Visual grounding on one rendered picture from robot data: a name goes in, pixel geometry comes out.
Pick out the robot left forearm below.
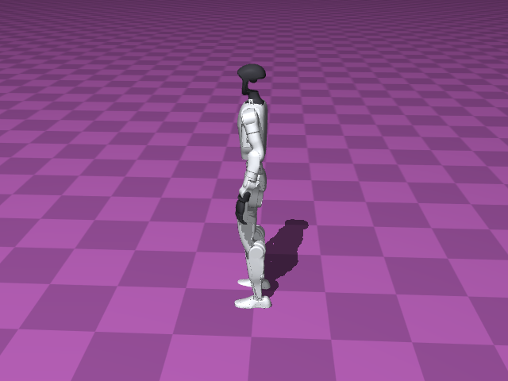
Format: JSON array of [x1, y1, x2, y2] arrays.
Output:
[[239, 151, 261, 198]]

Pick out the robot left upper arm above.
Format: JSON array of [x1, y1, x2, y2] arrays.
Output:
[[241, 108, 265, 163]]

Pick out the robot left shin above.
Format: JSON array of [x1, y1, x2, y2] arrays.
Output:
[[245, 245, 264, 301]]

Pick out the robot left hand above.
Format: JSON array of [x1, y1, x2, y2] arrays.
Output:
[[235, 192, 251, 225]]

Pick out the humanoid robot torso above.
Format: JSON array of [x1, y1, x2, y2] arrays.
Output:
[[237, 99, 267, 191]]

